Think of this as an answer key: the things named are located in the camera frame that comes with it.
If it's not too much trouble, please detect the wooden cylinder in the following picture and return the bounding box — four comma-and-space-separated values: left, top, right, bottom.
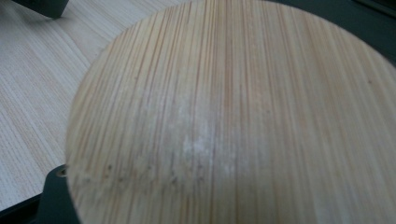
64, 0, 396, 224

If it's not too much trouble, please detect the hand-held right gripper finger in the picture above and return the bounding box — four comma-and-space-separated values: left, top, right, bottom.
36, 164, 80, 224

